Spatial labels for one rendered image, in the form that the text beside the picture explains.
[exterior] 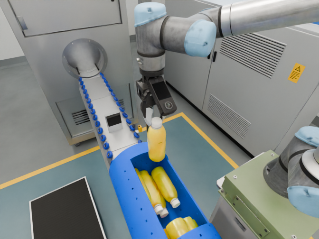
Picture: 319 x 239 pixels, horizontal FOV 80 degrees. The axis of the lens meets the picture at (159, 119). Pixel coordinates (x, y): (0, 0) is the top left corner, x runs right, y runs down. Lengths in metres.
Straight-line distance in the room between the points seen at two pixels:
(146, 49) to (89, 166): 2.03
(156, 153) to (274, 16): 0.54
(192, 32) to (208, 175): 1.95
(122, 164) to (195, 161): 1.59
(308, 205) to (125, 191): 0.57
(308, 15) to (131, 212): 0.74
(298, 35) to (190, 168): 1.57
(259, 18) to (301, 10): 0.08
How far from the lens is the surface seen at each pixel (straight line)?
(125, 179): 0.80
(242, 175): 0.78
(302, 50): 1.83
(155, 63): 0.51
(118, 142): 1.29
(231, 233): 1.07
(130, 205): 0.77
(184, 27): 0.45
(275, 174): 0.78
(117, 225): 2.02
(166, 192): 0.92
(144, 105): 0.58
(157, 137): 0.67
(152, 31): 0.48
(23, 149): 2.95
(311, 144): 0.67
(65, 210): 2.05
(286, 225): 0.75
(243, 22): 0.54
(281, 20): 0.54
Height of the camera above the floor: 1.89
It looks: 43 degrees down
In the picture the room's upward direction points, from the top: straight up
